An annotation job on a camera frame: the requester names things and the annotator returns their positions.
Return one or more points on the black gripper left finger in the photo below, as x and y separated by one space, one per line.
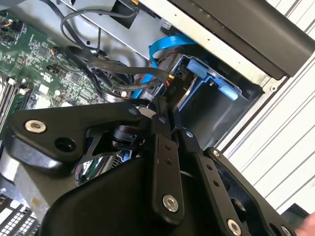
69 123

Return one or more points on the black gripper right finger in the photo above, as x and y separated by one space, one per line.
209 172

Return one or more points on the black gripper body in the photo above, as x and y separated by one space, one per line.
105 201

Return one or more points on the hard disk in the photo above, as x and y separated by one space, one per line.
197 68

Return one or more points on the person's bare hand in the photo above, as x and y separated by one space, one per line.
307 226

